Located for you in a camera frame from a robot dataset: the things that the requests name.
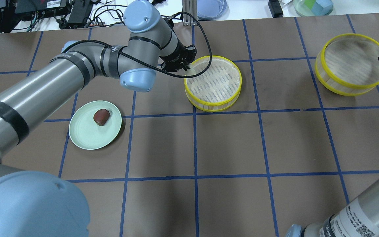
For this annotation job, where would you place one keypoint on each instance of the brown steamed bun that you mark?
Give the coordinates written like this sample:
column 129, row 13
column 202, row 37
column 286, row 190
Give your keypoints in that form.
column 101, row 117

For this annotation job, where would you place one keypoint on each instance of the green bowl with sponges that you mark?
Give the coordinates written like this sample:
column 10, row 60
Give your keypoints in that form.
column 313, row 7

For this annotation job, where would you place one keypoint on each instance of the white steamed bun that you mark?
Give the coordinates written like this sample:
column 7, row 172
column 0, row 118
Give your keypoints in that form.
column 191, row 70

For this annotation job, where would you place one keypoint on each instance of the blue plate on desk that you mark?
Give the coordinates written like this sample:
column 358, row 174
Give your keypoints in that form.
column 210, row 9

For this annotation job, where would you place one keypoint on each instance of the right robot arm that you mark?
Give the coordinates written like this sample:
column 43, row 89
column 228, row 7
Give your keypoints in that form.
column 359, row 218

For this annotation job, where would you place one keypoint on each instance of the mint green plate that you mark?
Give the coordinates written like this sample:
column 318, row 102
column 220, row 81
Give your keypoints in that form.
column 86, row 134

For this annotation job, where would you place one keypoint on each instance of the aluminium frame post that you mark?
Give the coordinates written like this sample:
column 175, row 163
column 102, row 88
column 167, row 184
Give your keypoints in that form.
column 190, row 8

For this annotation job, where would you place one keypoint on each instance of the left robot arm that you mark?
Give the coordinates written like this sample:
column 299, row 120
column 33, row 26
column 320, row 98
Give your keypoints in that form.
column 38, row 204

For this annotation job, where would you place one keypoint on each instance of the yellow bamboo steamer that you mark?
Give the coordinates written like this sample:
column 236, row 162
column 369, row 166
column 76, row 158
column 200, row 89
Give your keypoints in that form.
column 218, row 88
column 348, row 64

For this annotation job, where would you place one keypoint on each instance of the black power adapter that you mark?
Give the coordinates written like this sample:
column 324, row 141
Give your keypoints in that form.
column 80, row 12

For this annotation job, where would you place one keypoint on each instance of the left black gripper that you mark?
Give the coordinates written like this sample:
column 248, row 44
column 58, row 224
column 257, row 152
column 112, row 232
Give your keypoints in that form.
column 175, row 58

